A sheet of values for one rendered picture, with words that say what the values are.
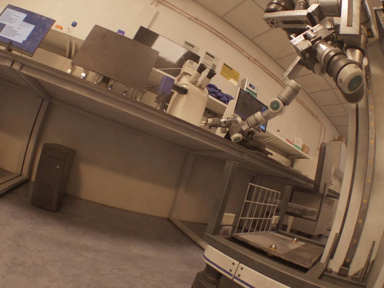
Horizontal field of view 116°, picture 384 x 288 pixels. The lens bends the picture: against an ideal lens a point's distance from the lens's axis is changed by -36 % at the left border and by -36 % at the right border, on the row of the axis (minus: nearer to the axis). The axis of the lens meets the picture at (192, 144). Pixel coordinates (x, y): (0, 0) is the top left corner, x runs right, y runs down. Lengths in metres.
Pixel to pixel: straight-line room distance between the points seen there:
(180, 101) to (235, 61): 1.79
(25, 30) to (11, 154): 1.02
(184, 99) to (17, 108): 1.48
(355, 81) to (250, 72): 2.45
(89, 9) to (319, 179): 2.65
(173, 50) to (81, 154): 1.30
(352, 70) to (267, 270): 0.54
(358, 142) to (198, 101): 0.84
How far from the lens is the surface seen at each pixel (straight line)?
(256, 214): 2.79
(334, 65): 0.56
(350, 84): 0.55
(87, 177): 1.75
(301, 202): 3.20
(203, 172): 2.05
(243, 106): 1.70
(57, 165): 1.23
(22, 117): 1.88
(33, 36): 1.63
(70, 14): 2.36
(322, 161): 1.41
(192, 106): 1.08
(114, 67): 1.32
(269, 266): 0.52
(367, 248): 0.67
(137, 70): 1.34
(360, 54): 0.69
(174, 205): 1.85
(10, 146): 1.92
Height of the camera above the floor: 0.50
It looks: 9 degrees up
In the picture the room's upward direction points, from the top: 16 degrees clockwise
